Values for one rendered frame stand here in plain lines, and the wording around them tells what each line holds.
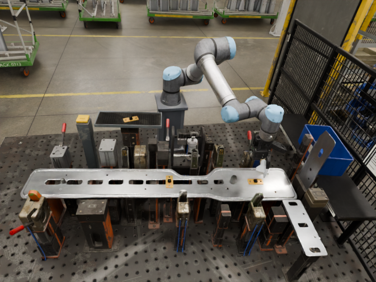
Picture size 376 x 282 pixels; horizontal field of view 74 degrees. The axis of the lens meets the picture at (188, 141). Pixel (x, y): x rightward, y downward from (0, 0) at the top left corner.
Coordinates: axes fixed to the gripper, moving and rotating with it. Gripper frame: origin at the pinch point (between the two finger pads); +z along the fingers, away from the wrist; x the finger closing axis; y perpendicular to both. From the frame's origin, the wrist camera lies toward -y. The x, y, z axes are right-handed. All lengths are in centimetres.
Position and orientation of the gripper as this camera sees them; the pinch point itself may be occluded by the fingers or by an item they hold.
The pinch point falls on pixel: (261, 167)
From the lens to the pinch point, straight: 133.4
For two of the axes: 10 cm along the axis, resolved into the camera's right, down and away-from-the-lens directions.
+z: -0.5, 7.7, 6.4
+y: -10.0, 0.1, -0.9
